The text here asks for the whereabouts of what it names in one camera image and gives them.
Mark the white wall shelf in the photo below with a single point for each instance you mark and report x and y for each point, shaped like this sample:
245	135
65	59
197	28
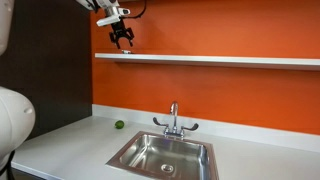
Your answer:
216	61

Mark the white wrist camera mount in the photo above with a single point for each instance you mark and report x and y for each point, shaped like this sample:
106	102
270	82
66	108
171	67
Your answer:
108	20

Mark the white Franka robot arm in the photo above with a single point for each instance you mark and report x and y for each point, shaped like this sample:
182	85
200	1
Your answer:
13	116

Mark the stainless steel sink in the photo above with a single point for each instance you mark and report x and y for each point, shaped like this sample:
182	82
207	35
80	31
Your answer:
166	156

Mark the dark wood cabinet panel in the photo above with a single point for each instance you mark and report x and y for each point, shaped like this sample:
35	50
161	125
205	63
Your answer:
50	66

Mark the green lime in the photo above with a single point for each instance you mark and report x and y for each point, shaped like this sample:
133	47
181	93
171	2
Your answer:
119	124

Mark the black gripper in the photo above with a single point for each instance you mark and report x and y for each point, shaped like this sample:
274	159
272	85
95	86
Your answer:
120	32

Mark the white counter backsplash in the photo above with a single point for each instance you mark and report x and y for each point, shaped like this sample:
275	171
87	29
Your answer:
250	133

